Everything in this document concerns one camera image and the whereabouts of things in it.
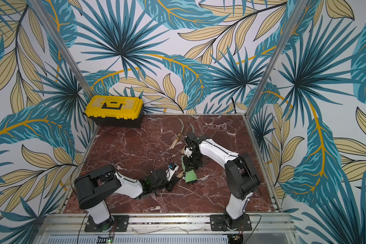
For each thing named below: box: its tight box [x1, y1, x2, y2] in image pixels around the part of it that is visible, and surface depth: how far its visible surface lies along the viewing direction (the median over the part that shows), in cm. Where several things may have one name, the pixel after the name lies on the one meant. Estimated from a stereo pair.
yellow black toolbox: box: [84, 95, 144, 129], surface depth 103 cm
